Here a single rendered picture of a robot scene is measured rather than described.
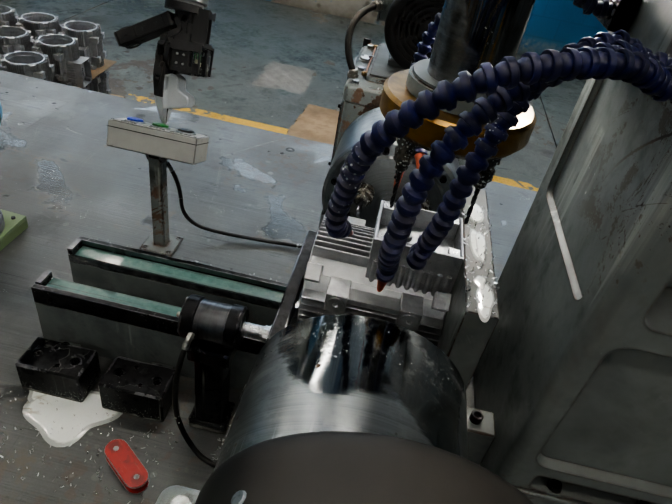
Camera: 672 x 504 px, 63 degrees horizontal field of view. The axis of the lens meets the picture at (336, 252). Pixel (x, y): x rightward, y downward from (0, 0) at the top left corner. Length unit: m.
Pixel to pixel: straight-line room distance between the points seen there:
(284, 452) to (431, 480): 0.06
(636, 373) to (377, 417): 0.34
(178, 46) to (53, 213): 0.51
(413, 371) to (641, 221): 0.26
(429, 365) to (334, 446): 0.34
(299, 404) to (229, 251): 0.75
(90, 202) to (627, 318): 1.12
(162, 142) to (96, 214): 0.33
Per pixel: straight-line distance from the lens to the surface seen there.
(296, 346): 0.56
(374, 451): 0.23
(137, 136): 1.09
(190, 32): 1.07
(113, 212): 1.34
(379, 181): 0.96
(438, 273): 0.74
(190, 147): 1.05
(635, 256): 0.60
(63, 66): 3.10
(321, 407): 0.49
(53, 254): 1.24
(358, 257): 0.75
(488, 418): 0.86
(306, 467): 0.23
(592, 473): 0.85
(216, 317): 0.73
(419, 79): 0.63
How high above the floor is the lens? 1.55
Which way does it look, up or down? 37 degrees down
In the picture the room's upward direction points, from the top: 11 degrees clockwise
